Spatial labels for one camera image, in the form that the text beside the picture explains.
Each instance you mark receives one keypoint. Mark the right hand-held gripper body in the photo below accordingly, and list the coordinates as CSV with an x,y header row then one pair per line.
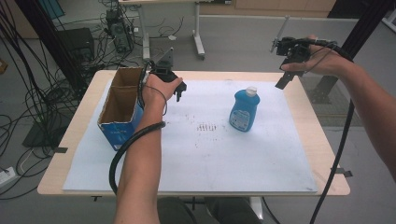
x,y
294,49

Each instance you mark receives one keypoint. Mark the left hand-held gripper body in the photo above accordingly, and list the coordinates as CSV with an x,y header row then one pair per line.
x,y
165,73

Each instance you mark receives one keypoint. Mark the blue detergent bottle white cap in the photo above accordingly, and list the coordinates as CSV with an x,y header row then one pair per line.
x,y
244,110

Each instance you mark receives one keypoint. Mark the blue cardboard box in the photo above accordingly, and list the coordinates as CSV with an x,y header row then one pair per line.
x,y
120,102

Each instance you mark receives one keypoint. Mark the person's left hand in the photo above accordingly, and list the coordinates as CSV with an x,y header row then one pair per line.
x,y
155,91

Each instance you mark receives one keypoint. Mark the person's right hand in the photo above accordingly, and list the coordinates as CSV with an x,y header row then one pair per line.
x,y
327,62

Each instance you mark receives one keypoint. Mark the wooden cabinet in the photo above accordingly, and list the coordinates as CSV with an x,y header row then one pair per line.
x,y
280,6

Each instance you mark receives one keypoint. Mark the dark gridded floor mat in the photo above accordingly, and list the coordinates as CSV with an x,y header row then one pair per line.
x,y
333,112

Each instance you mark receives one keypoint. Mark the black computer tower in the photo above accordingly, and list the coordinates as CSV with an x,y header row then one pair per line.
x,y
120,29

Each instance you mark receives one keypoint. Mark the white table mat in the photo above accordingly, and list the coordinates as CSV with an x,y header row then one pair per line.
x,y
218,161

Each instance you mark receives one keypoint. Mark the black box on floor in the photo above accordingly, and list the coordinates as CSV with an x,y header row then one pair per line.
x,y
77,42

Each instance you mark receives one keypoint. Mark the grey table clip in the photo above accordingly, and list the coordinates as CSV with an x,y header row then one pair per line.
x,y
60,150
342,172

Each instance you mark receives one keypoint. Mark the person's left leg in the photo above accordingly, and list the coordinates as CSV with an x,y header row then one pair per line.
x,y
176,213

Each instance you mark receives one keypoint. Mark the person's leg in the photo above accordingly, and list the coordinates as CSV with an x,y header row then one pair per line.
x,y
232,213
176,213

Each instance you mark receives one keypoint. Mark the person's right leg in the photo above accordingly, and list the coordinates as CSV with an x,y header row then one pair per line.
x,y
232,213

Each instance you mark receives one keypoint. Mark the white power strip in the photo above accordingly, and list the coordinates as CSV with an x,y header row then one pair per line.
x,y
6,176

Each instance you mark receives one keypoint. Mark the white desk frame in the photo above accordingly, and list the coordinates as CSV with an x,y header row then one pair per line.
x,y
198,37

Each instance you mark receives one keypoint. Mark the black slanted metal post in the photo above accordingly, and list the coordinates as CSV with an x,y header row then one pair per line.
x,y
358,34

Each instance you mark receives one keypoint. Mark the black floor base plate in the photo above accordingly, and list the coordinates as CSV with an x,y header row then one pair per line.
x,y
43,137

